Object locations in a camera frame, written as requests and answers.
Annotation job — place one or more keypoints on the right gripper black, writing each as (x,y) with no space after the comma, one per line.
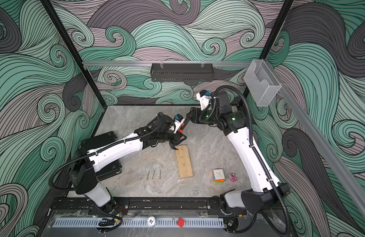
(197,117)

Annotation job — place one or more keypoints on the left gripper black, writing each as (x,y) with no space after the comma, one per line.
(176,140)

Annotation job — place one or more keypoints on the wooden block with nails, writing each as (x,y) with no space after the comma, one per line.
(183,162)

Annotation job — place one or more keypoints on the claw hammer red black handle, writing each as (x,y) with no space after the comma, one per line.
(182,125)

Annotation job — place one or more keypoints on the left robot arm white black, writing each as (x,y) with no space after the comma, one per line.
(83,169)

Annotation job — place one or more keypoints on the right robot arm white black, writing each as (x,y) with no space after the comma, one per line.
(266,187)

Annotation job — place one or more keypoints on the colourful puzzle cube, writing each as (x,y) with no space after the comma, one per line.
(218,176)

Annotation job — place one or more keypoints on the small pink toy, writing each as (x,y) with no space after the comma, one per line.
(232,177)

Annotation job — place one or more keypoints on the small red cube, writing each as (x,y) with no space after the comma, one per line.
(180,223)

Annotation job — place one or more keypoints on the black case on table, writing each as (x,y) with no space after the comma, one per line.
(113,168)

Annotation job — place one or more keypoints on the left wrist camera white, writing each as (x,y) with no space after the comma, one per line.
(178,122)

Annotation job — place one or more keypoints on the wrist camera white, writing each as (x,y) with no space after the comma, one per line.
(178,122)
(204,99)

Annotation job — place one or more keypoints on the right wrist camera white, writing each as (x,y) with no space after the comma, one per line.
(204,99)

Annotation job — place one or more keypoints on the black perforated wall shelf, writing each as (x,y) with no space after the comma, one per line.
(182,72)

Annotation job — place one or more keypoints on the aluminium rail back wall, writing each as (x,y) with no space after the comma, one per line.
(128,63)

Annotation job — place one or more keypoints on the aluminium rail wall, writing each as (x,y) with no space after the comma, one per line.
(295,98)
(128,63)

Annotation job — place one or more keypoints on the clear plastic wall bin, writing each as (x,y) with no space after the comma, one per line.
(262,81)

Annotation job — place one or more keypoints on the aluminium rail right wall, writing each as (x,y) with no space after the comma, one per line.
(295,98)

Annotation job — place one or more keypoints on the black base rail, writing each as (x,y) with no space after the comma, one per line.
(201,205)

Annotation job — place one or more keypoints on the white slotted cable duct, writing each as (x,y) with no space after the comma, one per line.
(141,222)

